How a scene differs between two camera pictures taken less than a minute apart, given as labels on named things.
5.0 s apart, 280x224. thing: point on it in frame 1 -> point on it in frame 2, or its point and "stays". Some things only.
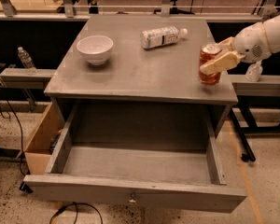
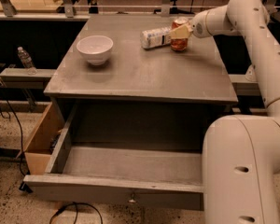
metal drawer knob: (133, 201) stays
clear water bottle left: (26, 61) stays
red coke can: (209, 52) -> (179, 45)
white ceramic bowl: (96, 49) stays
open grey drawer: (144, 154) stays
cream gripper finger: (224, 63) -> (181, 33)
